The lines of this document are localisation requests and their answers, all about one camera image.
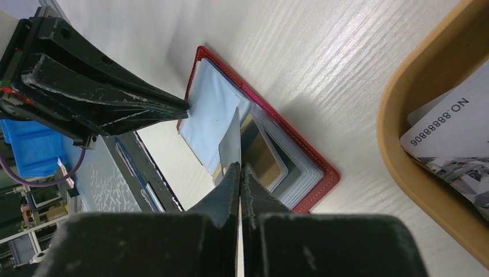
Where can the thin card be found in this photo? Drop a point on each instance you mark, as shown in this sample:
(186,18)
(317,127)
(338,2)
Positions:
(229,151)

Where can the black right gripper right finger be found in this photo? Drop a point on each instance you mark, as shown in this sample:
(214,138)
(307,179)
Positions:
(279,242)

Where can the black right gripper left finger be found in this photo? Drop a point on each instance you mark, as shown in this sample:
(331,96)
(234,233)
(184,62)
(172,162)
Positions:
(199,242)

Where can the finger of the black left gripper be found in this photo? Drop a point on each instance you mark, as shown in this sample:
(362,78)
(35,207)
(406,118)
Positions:
(82,102)
(61,61)

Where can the tan oval card tray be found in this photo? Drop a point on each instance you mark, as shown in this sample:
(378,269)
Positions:
(453,50)

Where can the silver VIP card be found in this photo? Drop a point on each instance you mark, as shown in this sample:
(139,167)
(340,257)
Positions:
(451,139)

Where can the red leather card holder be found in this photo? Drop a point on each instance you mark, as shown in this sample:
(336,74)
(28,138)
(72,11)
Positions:
(284,162)

